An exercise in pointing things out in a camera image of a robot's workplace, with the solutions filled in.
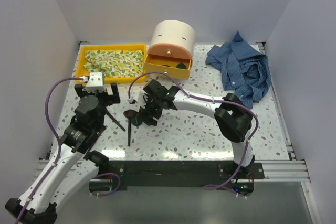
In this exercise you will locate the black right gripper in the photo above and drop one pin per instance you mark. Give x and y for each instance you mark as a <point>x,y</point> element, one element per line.
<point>142,113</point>

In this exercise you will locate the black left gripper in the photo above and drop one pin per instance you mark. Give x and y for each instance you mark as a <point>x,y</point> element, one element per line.
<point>81,92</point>

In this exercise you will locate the round cream drawer organizer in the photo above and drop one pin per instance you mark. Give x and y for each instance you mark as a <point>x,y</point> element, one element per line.
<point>172,43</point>

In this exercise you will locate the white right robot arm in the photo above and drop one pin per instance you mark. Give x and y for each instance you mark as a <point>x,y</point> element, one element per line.
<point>232,117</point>

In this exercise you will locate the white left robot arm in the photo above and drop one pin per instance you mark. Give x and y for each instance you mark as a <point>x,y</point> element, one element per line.
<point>73,164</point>

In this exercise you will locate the black fan makeup brush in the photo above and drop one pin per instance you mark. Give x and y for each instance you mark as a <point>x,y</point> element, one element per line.
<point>130,114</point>

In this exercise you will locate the black thin makeup brush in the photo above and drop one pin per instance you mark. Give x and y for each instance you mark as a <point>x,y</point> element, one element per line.
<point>114,120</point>

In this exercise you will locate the lemon print cloth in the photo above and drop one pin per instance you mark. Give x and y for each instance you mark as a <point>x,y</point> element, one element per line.
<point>115,63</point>

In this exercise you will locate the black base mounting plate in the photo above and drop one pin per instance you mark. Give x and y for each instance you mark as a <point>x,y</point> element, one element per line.
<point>176,174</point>

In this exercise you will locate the blue checkered cloth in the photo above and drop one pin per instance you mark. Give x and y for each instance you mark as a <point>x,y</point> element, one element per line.
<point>243,69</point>

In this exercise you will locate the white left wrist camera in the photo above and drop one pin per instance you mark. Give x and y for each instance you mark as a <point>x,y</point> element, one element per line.
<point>95,82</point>

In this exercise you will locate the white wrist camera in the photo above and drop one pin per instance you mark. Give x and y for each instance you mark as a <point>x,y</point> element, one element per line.
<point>138,98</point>
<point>95,82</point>

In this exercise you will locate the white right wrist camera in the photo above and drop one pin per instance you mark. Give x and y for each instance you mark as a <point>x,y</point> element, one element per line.
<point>138,98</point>

